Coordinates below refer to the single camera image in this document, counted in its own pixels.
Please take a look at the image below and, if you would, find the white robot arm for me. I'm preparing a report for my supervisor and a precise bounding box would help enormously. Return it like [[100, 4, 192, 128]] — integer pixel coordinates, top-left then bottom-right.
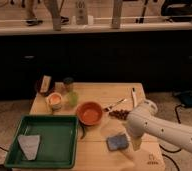
[[125, 99, 192, 153]]

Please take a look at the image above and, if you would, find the blue sponge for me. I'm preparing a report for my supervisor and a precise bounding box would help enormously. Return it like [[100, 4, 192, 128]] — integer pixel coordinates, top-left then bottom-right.
[[106, 134, 129, 151]]

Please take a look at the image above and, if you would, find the metal fork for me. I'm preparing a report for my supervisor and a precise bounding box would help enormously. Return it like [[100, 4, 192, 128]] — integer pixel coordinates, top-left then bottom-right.
[[103, 98, 127, 112]]

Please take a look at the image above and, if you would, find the green plastic tray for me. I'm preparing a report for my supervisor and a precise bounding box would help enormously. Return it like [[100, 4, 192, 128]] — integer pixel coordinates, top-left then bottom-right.
[[4, 115, 78, 169]]

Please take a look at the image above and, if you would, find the dark plate with block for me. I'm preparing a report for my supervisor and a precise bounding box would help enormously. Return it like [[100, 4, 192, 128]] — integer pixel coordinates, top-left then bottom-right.
[[34, 75, 55, 96]]

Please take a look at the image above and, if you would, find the dark lidded spice jar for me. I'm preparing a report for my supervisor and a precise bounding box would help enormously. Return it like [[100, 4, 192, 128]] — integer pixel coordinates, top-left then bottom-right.
[[63, 77, 74, 92]]

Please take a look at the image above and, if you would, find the black power cable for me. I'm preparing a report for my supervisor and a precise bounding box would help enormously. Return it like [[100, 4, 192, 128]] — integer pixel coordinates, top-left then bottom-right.
[[158, 103, 187, 171]]

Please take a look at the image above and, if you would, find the grey folded cloth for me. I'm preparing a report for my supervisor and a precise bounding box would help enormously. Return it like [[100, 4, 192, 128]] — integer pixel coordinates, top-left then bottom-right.
[[18, 135, 40, 160]]

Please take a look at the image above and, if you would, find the bunch of dark grapes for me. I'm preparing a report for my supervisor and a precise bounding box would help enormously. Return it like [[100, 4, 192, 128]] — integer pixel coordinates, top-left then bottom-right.
[[109, 110, 129, 120]]

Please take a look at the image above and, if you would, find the dark base box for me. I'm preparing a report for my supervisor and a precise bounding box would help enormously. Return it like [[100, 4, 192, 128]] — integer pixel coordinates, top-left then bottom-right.
[[174, 91, 192, 108]]

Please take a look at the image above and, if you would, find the small cup with orange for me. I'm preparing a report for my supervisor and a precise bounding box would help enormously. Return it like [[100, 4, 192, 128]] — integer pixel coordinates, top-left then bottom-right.
[[46, 92, 62, 110]]

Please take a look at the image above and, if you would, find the dark green pepper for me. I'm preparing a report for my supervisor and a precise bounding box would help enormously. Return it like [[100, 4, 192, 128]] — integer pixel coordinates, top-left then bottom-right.
[[79, 122, 86, 139]]

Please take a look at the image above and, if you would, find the orange bowl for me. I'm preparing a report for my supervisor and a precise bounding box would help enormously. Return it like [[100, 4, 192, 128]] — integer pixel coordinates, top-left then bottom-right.
[[76, 102, 103, 126]]

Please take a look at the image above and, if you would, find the green plastic cup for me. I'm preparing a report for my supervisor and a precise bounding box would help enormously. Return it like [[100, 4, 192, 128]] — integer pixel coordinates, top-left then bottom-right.
[[67, 91, 78, 107]]

